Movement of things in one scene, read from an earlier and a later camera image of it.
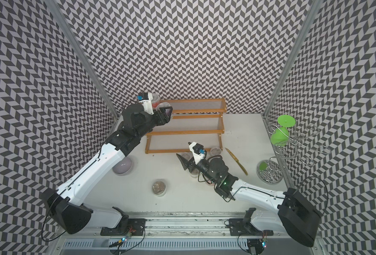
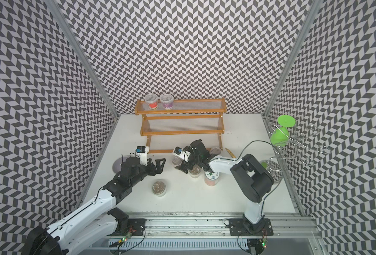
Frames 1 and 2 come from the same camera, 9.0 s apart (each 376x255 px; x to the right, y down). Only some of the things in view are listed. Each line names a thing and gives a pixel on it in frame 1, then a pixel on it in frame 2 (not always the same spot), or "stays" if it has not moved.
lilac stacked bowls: [124, 167] stays
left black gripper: [161, 120] to [159, 169]
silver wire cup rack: [287, 143] stays
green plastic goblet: [280, 136] stays
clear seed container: [215, 151] stays
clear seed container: [162, 105] to [167, 100]
